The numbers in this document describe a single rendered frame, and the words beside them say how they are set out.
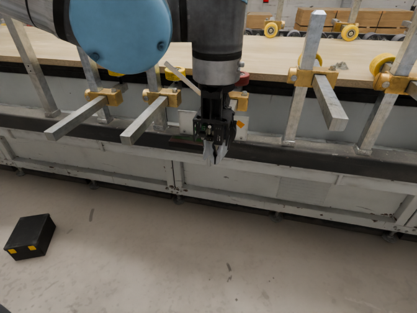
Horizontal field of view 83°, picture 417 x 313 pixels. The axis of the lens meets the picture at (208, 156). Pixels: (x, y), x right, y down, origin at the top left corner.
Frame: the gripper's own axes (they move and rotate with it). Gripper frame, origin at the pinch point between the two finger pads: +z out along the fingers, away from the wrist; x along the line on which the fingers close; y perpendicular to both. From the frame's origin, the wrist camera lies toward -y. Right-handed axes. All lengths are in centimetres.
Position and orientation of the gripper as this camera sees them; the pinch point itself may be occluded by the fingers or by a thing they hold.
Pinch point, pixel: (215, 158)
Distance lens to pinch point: 58.6
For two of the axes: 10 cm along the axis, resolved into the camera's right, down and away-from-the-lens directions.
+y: -2.3, 5.7, -7.9
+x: 9.7, 1.4, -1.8
